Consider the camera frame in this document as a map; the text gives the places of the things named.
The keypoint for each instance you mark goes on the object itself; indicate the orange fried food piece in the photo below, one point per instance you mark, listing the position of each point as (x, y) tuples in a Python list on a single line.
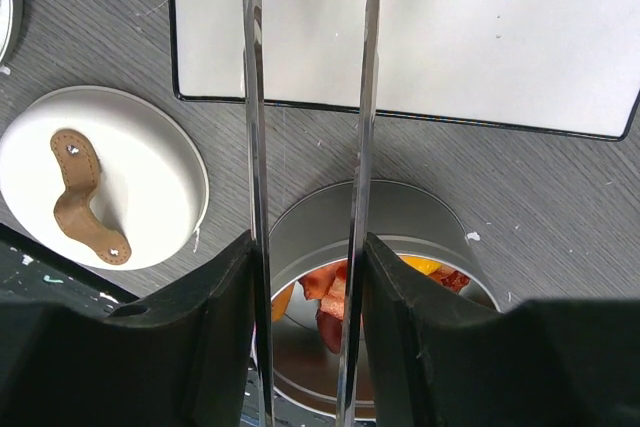
[(280, 303)]

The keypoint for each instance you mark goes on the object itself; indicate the metal tongs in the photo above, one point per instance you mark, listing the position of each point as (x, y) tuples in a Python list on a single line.
[(256, 136)]

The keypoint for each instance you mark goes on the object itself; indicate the red white crab stick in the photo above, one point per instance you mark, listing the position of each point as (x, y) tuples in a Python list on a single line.
[(328, 285)]

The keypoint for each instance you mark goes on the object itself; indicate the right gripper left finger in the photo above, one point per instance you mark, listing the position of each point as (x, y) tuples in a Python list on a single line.
[(178, 357)]

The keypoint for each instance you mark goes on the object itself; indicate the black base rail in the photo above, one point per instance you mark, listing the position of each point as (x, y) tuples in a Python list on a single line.
[(32, 272)]

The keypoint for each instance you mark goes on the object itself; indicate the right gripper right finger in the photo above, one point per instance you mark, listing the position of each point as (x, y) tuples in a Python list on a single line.
[(439, 359)]

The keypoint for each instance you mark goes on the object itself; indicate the shallow round metal tin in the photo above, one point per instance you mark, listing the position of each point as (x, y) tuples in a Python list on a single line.
[(313, 234)]

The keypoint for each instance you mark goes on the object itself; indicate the white square plate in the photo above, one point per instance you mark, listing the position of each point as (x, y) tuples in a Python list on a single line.
[(569, 66)]

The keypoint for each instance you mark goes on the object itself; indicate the white lid with leather strap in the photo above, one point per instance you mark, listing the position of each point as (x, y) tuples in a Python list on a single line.
[(103, 178)]

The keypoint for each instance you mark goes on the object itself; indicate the yellow corn piece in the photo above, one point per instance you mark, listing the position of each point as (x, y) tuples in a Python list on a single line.
[(422, 265)]

